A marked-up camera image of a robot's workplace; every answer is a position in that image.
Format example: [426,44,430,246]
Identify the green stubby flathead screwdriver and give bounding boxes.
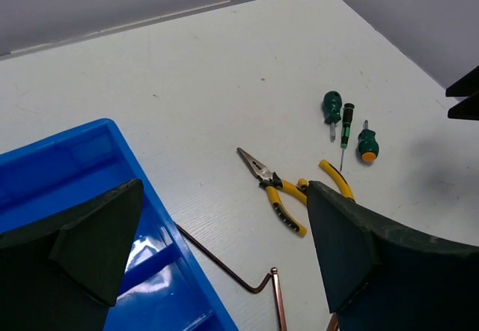
[322,91,343,142]

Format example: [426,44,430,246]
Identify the slim black-green precision screwdriver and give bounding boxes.
[340,103,355,171]

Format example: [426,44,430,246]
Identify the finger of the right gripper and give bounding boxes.
[448,92,479,121]
[445,66,479,97]

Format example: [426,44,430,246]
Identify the green stubby orange-capped screwdriver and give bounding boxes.
[357,120,379,164]

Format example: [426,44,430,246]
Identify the blue compartment bin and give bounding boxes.
[1,118,236,330]

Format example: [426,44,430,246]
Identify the yellow needle-nose pliers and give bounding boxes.
[237,148,307,237]

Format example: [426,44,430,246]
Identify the long brown hex key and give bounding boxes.
[175,223,274,294]

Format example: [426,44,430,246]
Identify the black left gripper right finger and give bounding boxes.
[307,181,478,330]

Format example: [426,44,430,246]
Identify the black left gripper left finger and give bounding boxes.
[1,179,144,330]

